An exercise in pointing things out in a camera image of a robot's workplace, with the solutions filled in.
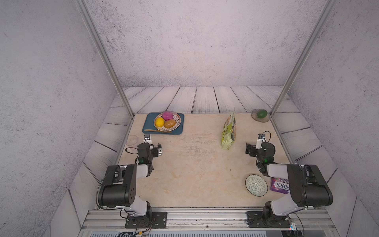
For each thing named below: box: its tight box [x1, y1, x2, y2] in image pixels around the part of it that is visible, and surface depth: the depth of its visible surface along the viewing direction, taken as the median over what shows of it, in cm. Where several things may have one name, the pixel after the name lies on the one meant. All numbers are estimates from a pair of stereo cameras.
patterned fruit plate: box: [153, 111, 182, 132], surface depth 114 cm
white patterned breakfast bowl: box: [245, 174, 268, 198], surface depth 84 cm
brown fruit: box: [164, 118, 176, 129], surface depth 112 cm
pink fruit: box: [162, 111, 174, 121], surface depth 114 cm
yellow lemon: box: [155, 117, 165, 128], surface depth 113 cm
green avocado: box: [256, 109, 268, 119], surface depth 119 cm
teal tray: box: [142, 112, 185, 135], surface depth 113 cm
